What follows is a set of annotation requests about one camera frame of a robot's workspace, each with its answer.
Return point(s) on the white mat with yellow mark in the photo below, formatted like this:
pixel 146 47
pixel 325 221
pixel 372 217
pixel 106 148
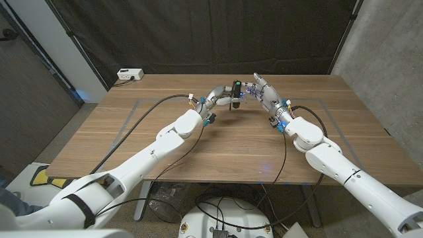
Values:
pixel 43 180

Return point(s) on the light grey table leg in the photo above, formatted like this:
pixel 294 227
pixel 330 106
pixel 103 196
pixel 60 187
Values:
pixel 142 208

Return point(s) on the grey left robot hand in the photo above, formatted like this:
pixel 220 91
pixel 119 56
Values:
pixel 216 94

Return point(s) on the clear plastic bag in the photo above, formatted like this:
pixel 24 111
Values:
pixel 168 198

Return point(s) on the white angular floor object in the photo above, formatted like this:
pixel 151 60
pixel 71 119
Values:
pixel 295 231

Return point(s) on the grey finned electronics module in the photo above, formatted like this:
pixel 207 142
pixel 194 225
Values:
pixel 219 233

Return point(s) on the white robot torso cover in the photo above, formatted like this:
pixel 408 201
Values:
pixel 66 234

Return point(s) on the black backdrop curtain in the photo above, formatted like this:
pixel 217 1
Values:
pixel 211 36

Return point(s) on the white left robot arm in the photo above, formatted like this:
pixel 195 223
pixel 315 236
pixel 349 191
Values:
pixel 165 145

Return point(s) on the black flashlight with green button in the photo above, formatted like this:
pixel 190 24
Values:
pixel 236 86

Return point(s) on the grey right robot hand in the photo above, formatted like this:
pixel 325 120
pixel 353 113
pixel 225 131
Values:
pixel 271 96

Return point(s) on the person's blue jeans leg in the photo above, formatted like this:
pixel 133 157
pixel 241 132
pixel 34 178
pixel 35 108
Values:
pixel 16 205

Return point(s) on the white power strip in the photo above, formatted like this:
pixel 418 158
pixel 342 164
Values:
pixel 130 74

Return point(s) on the black diagonal wall rail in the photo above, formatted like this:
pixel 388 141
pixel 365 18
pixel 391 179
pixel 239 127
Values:
pixel 49 69

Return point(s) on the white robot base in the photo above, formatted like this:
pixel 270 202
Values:
pixel 231 215

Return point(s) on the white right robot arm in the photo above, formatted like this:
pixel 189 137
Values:
pixel 330 162

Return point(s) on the dark grey table leg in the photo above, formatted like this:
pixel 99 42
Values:
pixel 312 208

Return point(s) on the black backdrop stand pole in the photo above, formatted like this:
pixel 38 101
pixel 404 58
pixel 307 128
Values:
pixel 353 16
pixel 70 33

